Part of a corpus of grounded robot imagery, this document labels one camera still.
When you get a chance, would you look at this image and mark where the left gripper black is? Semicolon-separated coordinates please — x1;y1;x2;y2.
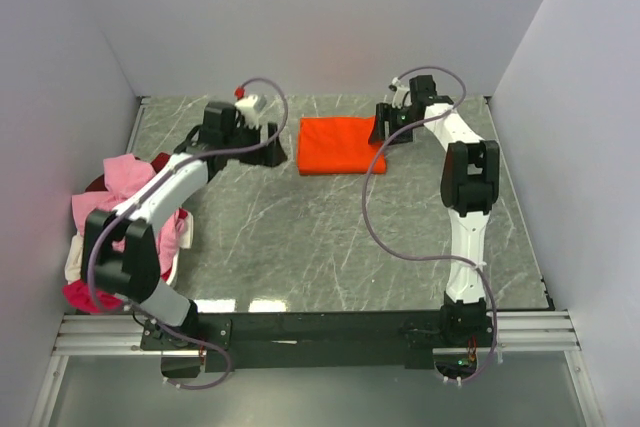
223;119;287;169

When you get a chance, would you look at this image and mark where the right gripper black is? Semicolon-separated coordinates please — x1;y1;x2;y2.
368;103;420;147

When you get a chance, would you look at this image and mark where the orange t-shirt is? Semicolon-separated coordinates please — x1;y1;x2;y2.
296;117;380;176

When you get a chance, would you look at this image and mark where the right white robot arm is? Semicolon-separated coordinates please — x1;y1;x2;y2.
369;75;500;346

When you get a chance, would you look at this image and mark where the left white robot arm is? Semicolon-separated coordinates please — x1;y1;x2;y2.
81;94;287;349

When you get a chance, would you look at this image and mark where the white laundry basket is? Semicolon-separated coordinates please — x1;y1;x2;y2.
157;208;194;286

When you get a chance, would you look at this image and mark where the pink t-shirt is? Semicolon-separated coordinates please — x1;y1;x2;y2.
71;153;188;280

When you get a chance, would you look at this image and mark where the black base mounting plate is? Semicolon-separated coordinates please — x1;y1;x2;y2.
140;308;496;373

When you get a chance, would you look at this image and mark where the cream t-shirt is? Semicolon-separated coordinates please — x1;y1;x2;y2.
64;233;84;284

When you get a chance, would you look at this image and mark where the magenta t-shirt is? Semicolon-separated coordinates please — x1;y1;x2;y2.
62;280;123;314

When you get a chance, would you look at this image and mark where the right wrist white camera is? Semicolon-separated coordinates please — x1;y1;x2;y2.
388;77;411;109

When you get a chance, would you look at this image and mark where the wrist white camera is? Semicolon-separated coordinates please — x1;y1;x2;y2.
234;87;266;128
388;77;411;109

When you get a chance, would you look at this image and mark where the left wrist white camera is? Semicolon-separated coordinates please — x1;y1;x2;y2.
234;87;266;128

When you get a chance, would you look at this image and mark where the aluminium extrusion rail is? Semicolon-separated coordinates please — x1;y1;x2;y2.
52;311;581;357

